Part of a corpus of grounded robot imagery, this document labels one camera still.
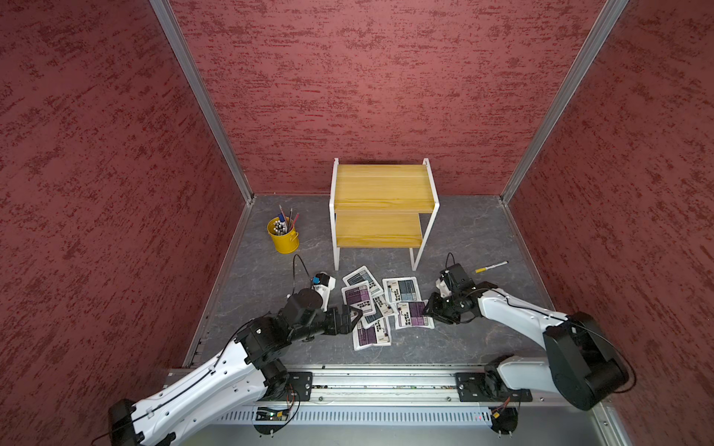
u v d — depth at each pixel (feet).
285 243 3.28
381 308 2.87
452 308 2.45
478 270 3.20
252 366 1.63
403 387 2.48
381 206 2.43
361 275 3.12
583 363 1.40
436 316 2.59
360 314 2.27
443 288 2.50
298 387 2.45
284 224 3.25
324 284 2.20
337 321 2.08
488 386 2.19
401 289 3.02
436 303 2.57
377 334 2.69
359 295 2.94
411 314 2.86
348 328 2.07
